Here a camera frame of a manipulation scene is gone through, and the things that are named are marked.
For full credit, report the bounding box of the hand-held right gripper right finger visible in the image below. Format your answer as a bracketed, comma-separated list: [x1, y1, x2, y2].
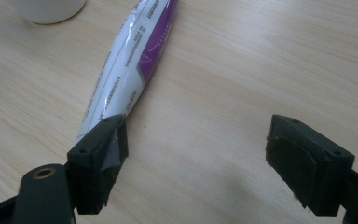
[265, 114, 356, 217]

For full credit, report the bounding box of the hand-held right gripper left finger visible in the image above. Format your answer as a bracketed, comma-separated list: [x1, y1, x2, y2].
[66, 113, 130, 217]

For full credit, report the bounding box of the white and purple tube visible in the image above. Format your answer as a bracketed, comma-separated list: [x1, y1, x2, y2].
[74, 0, 180, 145]

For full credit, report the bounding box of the white cup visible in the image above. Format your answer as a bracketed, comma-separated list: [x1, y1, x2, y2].
[9, 0, 88, 25]

